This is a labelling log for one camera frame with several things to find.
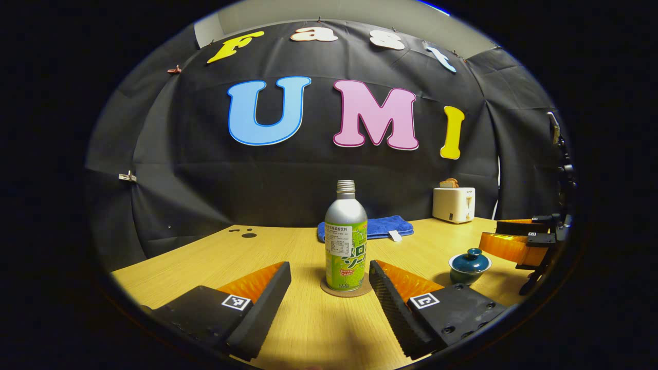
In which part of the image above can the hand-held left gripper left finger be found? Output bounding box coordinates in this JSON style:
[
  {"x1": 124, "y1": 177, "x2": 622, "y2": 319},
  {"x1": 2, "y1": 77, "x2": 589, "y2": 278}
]
[{"x1": 141, "y1": 261, "x2": 292, "y2": 361}]

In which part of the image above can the folded blue towel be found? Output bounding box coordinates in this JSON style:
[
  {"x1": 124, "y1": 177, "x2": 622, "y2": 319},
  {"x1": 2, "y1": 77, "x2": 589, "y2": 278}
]
[{"x1": 317, "y1": 215, "x2": 414, "y2": 243}]

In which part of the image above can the white toaster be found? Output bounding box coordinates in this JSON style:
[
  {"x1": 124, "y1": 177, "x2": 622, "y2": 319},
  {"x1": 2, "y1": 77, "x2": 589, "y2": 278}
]
[{"x1": 432, "y1": 187, "x2": 476, "y2": 224}]

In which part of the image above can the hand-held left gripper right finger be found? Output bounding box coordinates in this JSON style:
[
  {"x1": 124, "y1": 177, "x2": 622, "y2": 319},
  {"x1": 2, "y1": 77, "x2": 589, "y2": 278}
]
[{"x1": 369, "y1": 260, "x2": 508, "y2": 361}]

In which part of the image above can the round brown coaster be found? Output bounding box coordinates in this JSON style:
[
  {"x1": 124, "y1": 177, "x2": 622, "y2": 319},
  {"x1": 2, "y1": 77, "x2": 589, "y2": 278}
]
[{"x1": 320, "y1": 276, "x2": 373, "y2": 298}]

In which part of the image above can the silver green water bottle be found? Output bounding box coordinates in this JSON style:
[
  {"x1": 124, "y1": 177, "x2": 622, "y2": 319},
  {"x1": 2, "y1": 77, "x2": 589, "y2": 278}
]
[{"x1": 324, "y1": 180, "x2": 369, "y2": 292}]

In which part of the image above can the black backdrop cloth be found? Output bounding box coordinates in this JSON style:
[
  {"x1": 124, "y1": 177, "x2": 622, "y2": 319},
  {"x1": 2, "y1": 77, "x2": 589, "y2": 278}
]
[{"x1": 86, "y1": 20, "x2": 566, "y2": 270}]

